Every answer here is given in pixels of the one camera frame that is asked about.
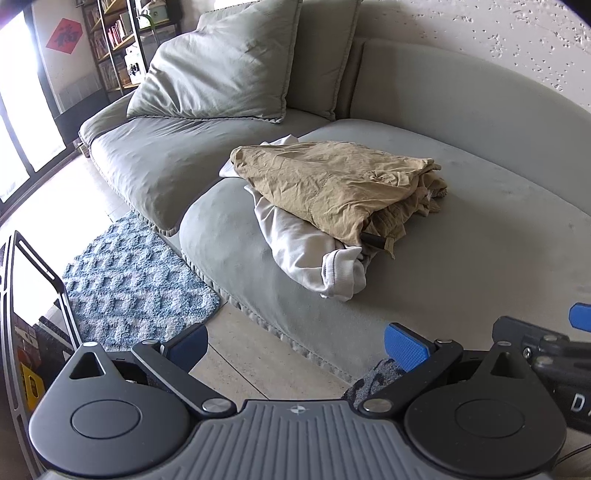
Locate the grey pillow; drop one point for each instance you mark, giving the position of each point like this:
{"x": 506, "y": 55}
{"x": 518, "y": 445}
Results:
{"x": 235, "y": 65}
{"x": 324, "y": 39}

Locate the tan khaki trousers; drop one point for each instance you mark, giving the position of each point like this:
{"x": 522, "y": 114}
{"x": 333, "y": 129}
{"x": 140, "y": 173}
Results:
{"x": 370, "y": 200}

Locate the grey green sofa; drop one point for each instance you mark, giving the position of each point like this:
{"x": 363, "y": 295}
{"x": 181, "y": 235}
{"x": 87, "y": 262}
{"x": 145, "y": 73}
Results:
{"x": 512, "y": 236}

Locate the front grey back pillow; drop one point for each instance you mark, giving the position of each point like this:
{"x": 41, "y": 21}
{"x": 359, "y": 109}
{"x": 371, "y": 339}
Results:
{"x": 235, "y": 65}

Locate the red diamond wall decoration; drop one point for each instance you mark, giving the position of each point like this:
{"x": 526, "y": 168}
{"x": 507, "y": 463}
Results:
{"x": 66, "y": 36}

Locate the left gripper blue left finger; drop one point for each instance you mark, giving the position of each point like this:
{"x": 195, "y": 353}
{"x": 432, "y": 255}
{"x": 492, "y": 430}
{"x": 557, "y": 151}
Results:
{"x": 170, "y": 363}

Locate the blue white patterned rug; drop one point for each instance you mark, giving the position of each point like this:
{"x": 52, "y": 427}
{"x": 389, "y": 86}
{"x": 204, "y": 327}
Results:
{"x": 129, "y": 285}

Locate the large grey seat cushion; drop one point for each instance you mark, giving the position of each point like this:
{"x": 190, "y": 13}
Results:
{"x": 159, "y": 166}

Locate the white grey garment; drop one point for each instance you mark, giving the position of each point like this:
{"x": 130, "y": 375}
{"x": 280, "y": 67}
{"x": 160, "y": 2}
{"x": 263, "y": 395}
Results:
{"x": 282, "y": 179}

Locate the leopard print dark trousers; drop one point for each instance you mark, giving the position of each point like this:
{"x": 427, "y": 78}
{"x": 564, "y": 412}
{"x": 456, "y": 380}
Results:
{"x": 386, "y": 372}

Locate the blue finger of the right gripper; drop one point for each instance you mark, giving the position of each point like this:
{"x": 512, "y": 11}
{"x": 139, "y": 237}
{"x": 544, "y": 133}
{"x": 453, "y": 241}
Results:
{"x": 580, "y": 316}

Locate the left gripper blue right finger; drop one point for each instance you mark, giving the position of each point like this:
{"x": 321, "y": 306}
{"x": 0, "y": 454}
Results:
{"x": 424, "y": 363}

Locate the black metal frame stand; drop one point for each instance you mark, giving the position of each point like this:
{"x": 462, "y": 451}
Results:
{"x": 36, "y": 343}

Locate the wooden bookshelf with books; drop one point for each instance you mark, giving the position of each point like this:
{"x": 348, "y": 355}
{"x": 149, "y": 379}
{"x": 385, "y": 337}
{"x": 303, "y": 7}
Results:
{"x": 123, "y": 37}

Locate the rear grey back pillow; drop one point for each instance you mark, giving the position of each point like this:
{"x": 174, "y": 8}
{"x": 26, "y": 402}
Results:
{"x": 324, "y": 39}

